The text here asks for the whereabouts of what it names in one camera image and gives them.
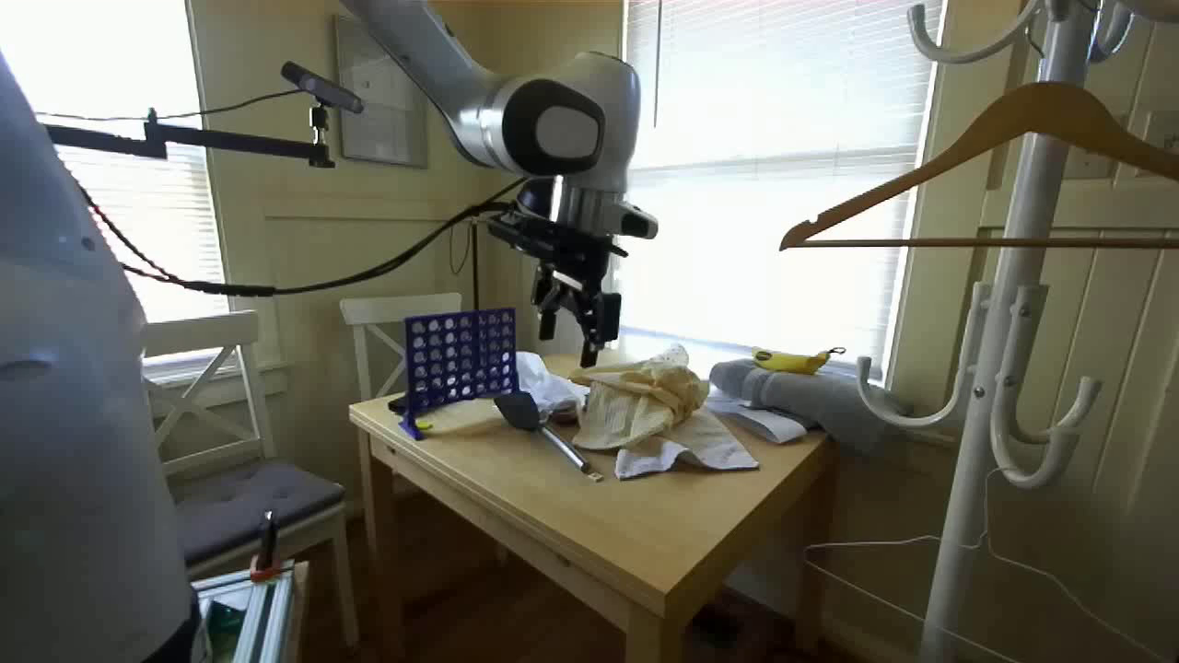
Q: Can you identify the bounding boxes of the yellow striped towel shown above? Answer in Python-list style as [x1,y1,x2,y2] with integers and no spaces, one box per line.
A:
[570,342,717,456]

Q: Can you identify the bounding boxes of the white chair grey cushion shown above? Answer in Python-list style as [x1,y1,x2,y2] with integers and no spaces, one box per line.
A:
[138,305,365,652]

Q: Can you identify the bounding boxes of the white wire hanger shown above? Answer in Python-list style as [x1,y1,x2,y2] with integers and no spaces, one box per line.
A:
[801,465,1171,663]

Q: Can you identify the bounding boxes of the wooden table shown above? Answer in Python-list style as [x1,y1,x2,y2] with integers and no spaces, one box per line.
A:
[348,348,841,663]

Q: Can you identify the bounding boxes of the blue connect four grid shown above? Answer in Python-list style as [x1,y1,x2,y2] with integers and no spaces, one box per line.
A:
[398,305,525,432]

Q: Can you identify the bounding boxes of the white terry towel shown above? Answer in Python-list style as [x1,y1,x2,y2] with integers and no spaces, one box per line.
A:
[612,405,762,482]

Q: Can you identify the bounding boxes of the cream oblong object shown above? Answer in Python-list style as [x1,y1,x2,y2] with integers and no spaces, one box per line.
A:
[408,393,512,441]

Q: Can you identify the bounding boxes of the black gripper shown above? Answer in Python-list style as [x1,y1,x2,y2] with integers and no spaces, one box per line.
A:
[527,233,626,373]

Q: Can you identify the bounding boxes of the white crumpled cloth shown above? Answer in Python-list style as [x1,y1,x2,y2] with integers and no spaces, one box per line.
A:
[512,348,592,423]

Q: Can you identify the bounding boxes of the white open box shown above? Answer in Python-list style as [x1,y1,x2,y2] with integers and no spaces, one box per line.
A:
[187,555,315,663]

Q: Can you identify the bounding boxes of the white coat stand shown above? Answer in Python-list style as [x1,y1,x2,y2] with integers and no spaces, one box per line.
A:
[850,0,1179,663]

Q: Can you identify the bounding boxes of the white wooden chair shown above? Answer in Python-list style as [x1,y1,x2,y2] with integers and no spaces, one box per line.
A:
[335,290,468,405]

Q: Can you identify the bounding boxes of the black cable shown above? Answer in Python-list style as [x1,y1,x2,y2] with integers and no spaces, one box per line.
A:
[66,175,533,302]

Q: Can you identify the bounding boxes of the yellow banana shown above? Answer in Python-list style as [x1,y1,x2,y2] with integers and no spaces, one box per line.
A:
[749,346,848,378]

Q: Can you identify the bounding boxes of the white folded cloth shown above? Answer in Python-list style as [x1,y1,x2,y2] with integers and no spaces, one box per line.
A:
[703,390,813,450]

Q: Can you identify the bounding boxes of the black floor lamp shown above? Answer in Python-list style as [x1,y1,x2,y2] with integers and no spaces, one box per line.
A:
[445,197,490,318]

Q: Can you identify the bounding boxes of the white window blinds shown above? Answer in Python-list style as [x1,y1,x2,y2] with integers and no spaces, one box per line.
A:
[618,0,952,375]
[0,0,232,328]

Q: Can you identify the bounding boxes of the wooden clothes hanger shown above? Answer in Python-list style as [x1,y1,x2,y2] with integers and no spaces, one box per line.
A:
[778,76,1179,253]

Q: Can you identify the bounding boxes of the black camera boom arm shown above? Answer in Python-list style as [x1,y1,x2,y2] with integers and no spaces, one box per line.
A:
[41,57,367,172]

